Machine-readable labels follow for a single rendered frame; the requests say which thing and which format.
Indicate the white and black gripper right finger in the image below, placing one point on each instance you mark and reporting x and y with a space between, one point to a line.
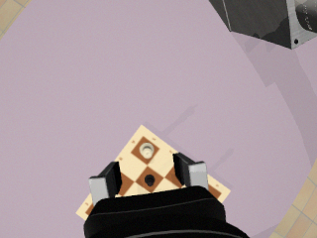
188 172

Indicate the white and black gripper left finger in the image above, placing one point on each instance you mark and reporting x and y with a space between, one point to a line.
107 183

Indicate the brown and cream chessboard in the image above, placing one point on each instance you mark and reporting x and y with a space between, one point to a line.
134 168

